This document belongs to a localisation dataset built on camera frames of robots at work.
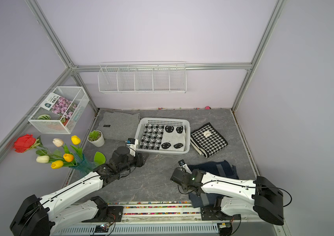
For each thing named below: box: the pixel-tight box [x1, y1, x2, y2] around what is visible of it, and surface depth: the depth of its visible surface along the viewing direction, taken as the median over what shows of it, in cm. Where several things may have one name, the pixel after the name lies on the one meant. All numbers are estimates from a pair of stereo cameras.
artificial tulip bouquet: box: [35, 135, 96, 174], surface depth 68 cm
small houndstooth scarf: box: [190, 122, 229, 159], surface depth 98 cm
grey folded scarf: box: [96, 111, 141, 142], surface depth 107 cm
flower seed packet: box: [39, 92, 79, 120], surface depth 75 cm
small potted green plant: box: [86, 129, 105, 148], surface depth 96 cm
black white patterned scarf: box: [139, 123, 186, 152], surface depth 99 cm
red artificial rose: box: [13, 133, 41, 153], surface depth 61 cm
